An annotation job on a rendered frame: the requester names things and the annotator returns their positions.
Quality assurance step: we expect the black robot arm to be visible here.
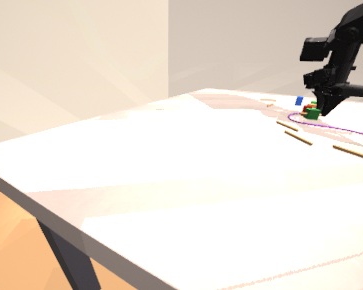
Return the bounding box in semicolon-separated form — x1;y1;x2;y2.
300;3;363;86

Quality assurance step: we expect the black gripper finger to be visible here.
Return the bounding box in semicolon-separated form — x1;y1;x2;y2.
312;91;325;114
321;93;350;117

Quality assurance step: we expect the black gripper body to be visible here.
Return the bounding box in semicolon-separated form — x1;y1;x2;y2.
305;61;363;97

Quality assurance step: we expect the light green block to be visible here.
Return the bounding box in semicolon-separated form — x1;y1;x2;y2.
304;108;321;121

